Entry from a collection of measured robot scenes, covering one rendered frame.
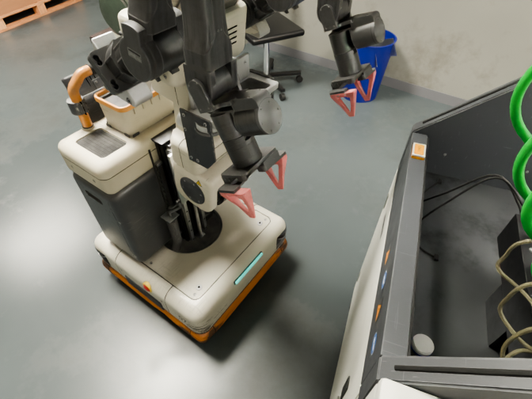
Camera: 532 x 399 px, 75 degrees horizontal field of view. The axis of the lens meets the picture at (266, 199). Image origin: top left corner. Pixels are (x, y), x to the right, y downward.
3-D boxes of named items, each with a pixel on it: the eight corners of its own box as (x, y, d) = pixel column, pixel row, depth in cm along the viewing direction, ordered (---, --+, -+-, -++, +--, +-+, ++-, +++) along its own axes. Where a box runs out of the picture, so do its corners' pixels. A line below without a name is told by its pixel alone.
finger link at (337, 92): (371, 106, 92) (363, 72, 88) (359, 119, 88) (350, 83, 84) (348, 109, 97) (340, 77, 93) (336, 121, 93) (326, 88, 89)
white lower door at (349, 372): (353, 286, 156) (394, 172, 107) (359, 287, 156) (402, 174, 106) (317, 452, 115) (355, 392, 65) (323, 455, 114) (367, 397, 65)
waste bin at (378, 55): (394, 92, 293) (412, 30, 256) (374, 113, 271) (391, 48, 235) (347, 77, 310) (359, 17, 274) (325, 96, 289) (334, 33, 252)
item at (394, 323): (396, 175, 105) (412, 131, 94) (411, 179, 104) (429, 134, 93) (359, 385, 65) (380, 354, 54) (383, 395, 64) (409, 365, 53)
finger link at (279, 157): (299, 184, 72) (283, 143, 68) (279, 204, 68) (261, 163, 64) (275, 182, 77) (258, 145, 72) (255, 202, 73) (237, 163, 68)
